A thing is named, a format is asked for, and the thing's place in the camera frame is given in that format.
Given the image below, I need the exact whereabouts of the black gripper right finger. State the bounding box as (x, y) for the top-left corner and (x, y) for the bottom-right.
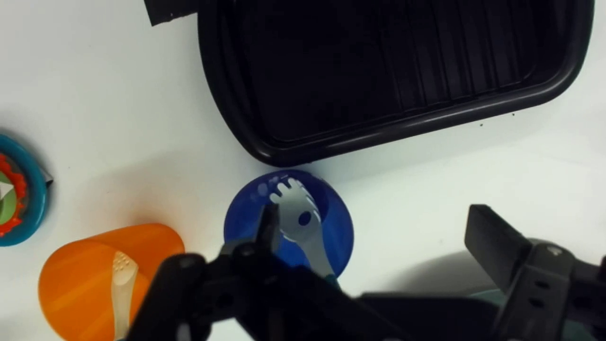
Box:
(464, 203), (606, 341)

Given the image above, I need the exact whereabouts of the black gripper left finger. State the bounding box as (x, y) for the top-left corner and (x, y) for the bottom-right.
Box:
(127, 203), (299, 341)

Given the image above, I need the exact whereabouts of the pale blue plastic spork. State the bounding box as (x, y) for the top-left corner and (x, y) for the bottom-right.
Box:
(267, 177), (337, 281)

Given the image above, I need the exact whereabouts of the dark blue cup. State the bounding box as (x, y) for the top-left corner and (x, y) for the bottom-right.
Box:
(223, 169), (356, 281)

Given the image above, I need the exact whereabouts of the orange cup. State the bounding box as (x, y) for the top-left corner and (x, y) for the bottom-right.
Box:
(38, 222), (187, 341)

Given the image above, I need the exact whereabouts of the cream plastic spoon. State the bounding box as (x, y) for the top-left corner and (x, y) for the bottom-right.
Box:
(110, 249), (140, 338)

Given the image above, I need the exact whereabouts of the teal bowl with toys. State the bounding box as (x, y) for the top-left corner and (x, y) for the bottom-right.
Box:
(0, 131), (53, 249)

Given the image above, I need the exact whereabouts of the black grill tray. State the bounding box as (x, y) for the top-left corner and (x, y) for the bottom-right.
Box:
(197, 0), (596, 169)

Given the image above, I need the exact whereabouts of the black rectangular object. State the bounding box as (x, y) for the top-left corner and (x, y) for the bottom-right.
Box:
(142, 0), (200, 29)

